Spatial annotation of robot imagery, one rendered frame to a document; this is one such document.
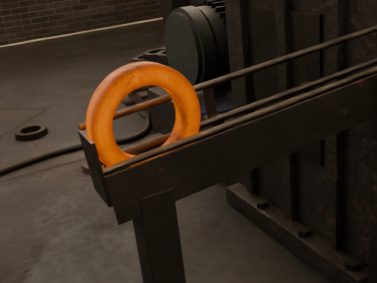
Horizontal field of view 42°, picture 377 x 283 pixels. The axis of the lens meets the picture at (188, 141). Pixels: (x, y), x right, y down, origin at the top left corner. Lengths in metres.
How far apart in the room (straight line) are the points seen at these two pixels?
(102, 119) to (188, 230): 1.07
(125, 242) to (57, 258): 0.23
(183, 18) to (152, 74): 1.43
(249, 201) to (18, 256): 0.82
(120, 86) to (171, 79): 0.08
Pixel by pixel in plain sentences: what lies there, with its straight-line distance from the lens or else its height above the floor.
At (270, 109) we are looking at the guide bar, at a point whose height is 0.65.
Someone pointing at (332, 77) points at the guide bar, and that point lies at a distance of 1.01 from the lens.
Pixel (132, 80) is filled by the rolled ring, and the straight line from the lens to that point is 0.73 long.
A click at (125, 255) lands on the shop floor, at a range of 1.67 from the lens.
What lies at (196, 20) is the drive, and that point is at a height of 0.63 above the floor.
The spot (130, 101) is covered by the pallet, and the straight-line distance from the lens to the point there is 3.27.
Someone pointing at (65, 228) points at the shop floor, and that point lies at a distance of 1.91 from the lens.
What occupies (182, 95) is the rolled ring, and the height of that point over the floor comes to 0.71.
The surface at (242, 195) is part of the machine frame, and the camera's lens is 1.79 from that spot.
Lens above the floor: 0.92
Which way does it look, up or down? 21 degrees down
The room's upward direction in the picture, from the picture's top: 7 degrees counter-clockwise
